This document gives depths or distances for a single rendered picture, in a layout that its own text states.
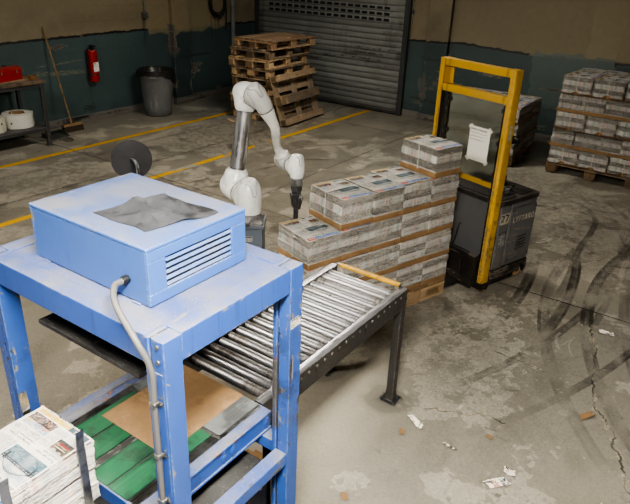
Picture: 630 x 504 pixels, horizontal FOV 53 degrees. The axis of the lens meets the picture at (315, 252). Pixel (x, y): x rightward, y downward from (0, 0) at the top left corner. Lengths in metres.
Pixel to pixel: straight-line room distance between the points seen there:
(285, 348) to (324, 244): 1.97
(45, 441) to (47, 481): 0.14
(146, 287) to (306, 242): 2.35
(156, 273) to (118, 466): 0.89
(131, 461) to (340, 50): 10.32
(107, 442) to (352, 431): 1.68
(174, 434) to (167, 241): 0.59
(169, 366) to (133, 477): 0.73
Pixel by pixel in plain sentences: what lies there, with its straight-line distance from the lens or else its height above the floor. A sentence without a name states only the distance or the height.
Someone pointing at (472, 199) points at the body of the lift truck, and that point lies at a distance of 5.55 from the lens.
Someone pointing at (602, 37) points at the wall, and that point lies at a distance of 10.46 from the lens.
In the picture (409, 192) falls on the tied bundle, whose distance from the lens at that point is 4.70.
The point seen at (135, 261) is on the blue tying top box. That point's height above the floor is 1.69.
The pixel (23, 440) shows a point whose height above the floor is 1.06.
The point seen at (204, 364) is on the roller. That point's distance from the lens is 3.05.
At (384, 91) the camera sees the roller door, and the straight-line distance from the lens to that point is 11.77.
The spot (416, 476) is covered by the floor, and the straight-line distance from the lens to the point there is 3.69.
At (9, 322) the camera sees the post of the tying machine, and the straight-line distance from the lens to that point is 2.62.
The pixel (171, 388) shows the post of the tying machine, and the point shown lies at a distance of 1.95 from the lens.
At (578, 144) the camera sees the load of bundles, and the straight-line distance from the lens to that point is 9.01.
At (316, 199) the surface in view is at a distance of 4.52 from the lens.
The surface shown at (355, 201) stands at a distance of 4.36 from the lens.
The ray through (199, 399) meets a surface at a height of 0.80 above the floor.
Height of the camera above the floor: 2.56
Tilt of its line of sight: 25 degrees down
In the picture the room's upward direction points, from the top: 2 degrees clockwise
